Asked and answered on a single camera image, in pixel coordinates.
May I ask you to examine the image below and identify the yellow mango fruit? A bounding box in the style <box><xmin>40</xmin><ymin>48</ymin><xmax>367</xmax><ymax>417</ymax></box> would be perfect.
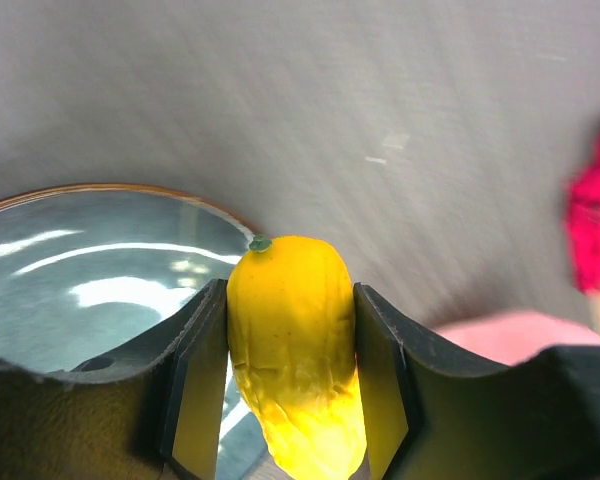
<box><xmin>226</xmin><ymin>235</ymin><xmax>367</xmax><ymax>479</ymax></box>

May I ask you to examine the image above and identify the dark green plate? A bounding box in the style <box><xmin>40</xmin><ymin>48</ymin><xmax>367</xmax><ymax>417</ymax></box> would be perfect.
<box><xmin>0</xmin><ymin>185</ymin><xmax>265</xmax><ymax>479</ymax></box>

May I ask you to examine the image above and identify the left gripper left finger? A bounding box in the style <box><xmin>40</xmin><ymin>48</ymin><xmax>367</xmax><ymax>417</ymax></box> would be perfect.
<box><xmin>0</xmin><ymin>280</ymin><xmax>228</xmax><ymax>479</ymax></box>

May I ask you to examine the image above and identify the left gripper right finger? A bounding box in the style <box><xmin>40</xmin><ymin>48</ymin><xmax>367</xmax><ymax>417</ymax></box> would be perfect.
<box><xmin>353</xmin><ymin>283</ymin><xmax>600</xmax><ymax>480</ymax></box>

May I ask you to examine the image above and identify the red folded cloth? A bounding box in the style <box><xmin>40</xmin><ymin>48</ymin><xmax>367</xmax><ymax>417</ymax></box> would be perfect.
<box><xmin>565</xmin><ymin>133</ymin><xmax>600</xmax><ymax>294</ymax></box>

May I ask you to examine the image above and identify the pink plastic bag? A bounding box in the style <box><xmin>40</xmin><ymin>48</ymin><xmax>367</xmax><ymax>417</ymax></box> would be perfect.
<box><xmin>436</xmin><ymin>310</ymin><xmax>600</xmax><ymax>365</ymax></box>

